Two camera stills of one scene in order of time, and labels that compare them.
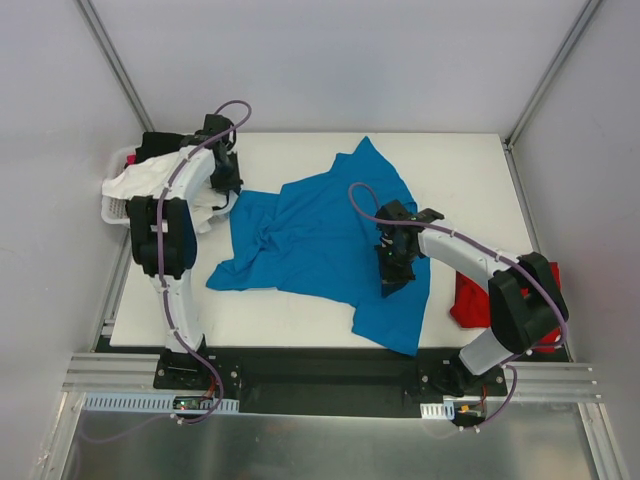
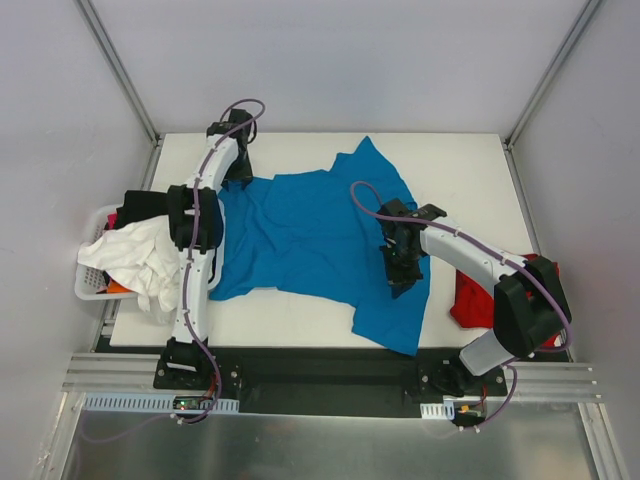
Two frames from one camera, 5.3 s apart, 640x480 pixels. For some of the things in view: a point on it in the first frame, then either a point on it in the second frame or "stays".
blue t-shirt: (319, 237) stays
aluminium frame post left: (111, 54) stays
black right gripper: (396, 270) stays
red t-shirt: (472, 306) stays
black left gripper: (226, 176) to (240, 176)
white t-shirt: (150, 177) to (140, 254)
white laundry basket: (231, 199) to (91, 284)
